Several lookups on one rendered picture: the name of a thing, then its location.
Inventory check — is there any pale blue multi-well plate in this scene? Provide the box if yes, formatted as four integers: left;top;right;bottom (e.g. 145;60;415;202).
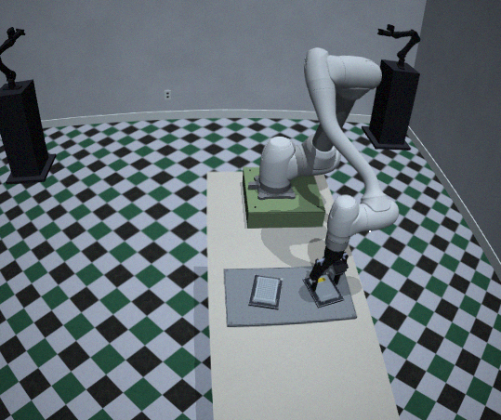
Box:
254;277;279;304

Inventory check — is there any clear plastic lid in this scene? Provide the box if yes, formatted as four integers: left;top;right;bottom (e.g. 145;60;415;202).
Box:
314;275;339;302

